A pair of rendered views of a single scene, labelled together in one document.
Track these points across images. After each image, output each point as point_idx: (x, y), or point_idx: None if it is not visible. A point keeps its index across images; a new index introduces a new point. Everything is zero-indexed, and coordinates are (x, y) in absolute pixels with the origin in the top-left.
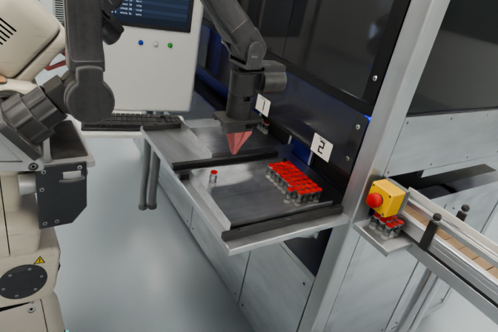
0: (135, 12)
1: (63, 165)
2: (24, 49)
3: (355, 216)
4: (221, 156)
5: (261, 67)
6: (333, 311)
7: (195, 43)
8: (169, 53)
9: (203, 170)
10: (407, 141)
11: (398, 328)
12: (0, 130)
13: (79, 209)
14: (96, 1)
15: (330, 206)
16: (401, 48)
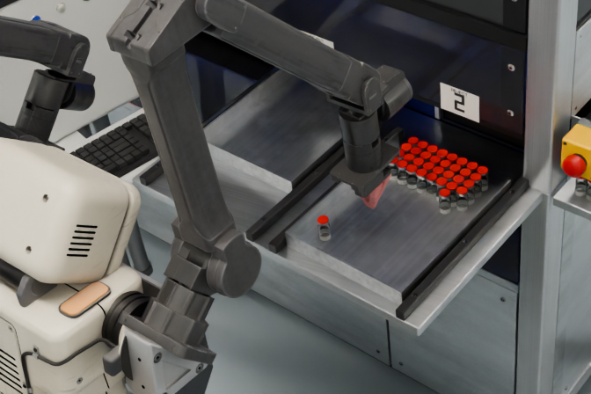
0: None
1: None
2: (108, 238)
3: (551, 188)
4: (304, 177)
5: (383, 100)
6: (559, 317)
7: None
8: (89, 10)
9: (302, 221)
10: (588, 54)
11: None
12: (184, 357)
13: (207, 375)
14: (211, 167)
15: (509, 189)
16: None
